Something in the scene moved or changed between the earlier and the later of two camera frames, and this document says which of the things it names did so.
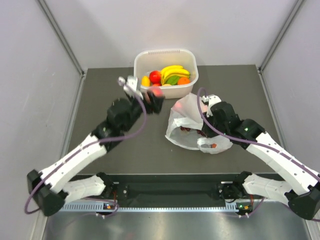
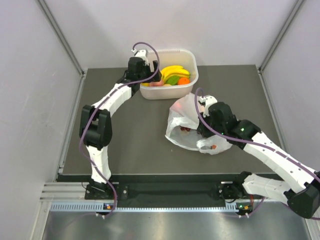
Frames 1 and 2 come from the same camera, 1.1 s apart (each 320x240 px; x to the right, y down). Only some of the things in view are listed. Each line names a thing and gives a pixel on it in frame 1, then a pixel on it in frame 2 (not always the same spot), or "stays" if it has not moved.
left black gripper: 155,105 -> 156,78
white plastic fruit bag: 184,129 stays
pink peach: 157,90 -> 160,83
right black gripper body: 222,127 stays
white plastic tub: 147,60 stays
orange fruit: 183,80 stays
